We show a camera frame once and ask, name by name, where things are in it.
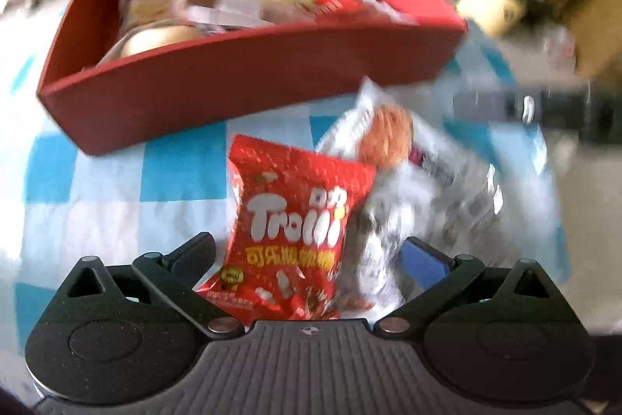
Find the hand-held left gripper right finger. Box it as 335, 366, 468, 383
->
373, 236, 559, 340

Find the clear round cookie packet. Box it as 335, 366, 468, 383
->
316, 76, 512, 315

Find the clear waffle packet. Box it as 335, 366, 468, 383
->
118, 0, 188, 33

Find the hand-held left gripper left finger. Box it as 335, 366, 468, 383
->
62, 231, 245, 340

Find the red gummy candy packet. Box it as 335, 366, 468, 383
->
194, 133, 378, 322

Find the blue white checkered tablecloth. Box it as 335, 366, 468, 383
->
0, 31, 575, 348

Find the red cardboard box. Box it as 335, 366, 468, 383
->
36, 0, 470, 158

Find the clear round bun packet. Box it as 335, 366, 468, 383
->
115, 26, 207, 59

